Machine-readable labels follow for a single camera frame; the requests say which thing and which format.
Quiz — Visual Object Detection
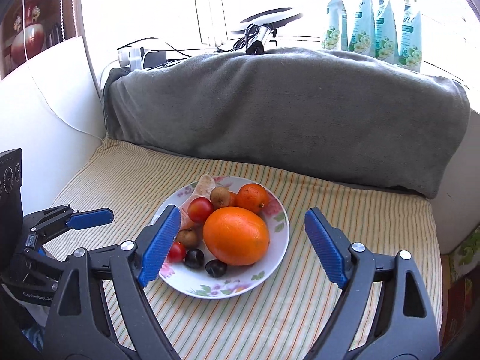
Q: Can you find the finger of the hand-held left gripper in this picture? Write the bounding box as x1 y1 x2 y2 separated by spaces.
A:
22 204 115 243
22 247 70 283

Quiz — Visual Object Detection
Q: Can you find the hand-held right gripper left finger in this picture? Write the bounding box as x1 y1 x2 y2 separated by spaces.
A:
44 205 182 360

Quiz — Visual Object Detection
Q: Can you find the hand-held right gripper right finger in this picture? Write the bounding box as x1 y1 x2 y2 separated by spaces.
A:
302 207 440 360

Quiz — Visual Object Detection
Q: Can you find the red cherry tomato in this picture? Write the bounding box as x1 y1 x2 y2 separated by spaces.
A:
166 242 187 264
187 196 215 224

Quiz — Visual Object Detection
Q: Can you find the brown longan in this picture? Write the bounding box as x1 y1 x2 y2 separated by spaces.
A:
209 186 230 208
176 227 200 248

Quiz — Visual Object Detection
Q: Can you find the floral white plate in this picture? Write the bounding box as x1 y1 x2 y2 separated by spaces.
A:
150 175 290 300

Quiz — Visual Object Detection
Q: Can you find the dark grape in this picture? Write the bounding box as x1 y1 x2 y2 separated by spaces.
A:
205 259 228 278

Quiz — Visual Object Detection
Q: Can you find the peeled pomelo segment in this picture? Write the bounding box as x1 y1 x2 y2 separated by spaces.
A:
176 174 218 231

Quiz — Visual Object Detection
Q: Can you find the large orange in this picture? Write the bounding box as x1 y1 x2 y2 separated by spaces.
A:
203 206 271 267

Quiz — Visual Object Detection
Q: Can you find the white panel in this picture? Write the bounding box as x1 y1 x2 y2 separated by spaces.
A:
0 35 104 214

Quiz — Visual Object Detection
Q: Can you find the striped yellow cloth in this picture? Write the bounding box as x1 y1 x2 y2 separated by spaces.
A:
41 137 441 360

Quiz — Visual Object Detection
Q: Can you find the grey blanket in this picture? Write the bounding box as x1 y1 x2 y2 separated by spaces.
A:
102 47 471 199

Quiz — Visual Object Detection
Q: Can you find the green carton box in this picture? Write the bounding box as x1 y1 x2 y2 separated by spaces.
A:
448 225 480 283

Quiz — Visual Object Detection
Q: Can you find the red vase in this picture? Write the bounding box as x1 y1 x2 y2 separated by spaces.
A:
0 0 62 80

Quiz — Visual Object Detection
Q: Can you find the white power strip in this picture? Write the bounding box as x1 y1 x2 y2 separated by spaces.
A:
117 47 144 73

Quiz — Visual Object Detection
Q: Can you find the black power adapter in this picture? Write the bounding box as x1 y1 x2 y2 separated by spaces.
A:
142 50 168 69

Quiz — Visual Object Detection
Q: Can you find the floral teal refill pouch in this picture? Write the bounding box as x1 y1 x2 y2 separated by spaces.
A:
347 0 376 55
375 0 399 61
322 0 348 51
397 0 424 72

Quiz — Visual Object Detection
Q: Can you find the black cable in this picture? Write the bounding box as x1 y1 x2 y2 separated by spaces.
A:
120 37 241 62

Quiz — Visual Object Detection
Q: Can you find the white beaded blind cord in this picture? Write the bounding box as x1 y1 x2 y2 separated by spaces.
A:
59 0 82 42

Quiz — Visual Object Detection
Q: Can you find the black ring light stand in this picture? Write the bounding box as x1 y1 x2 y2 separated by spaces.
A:
244 23 279 55

